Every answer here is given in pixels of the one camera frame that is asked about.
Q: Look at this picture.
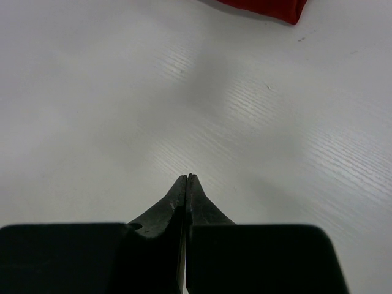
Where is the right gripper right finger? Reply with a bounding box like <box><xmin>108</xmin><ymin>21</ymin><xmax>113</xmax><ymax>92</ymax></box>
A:
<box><xmin>185</xmin><ymin>174</ymin><xmax>349</xmax><ymax>293</ymax></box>

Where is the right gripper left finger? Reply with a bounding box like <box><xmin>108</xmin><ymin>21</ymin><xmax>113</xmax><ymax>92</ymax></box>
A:
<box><xmin>1</xmin><ymin>175</ymin><xmax>187</xmax><ymax>293</ymax></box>

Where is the red t shirt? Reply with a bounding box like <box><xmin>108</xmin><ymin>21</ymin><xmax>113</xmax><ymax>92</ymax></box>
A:
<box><xmin>219</xmin><ymin>0</ymin><xmax>307</xmax><ymax>25</ymax></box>

